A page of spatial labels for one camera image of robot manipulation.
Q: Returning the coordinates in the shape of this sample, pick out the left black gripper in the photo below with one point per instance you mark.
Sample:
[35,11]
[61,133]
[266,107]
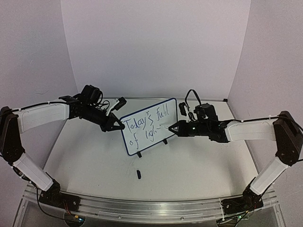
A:
[114,127]

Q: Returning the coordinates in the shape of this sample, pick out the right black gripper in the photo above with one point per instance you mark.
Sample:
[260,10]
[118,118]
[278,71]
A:
[181,129]

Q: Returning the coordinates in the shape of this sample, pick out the blue framed whiteboard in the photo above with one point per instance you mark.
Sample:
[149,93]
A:
[143,127]

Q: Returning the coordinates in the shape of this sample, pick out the dark blue marker cap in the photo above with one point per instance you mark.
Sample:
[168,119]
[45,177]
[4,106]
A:
[139,174]

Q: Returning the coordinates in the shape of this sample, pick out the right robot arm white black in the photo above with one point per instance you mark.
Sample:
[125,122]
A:
[282,129]

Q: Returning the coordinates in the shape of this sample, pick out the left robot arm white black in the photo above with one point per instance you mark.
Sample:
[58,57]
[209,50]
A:
[14,122]

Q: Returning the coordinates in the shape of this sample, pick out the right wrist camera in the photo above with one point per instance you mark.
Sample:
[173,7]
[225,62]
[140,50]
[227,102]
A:
[185,111]

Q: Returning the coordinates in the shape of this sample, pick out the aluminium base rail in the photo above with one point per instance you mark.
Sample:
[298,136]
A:
[171,212]

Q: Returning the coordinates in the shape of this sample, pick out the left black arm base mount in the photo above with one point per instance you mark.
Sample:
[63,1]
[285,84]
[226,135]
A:
[55,198]

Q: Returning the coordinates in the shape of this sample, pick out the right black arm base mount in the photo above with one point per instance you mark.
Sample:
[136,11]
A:
[246,202]

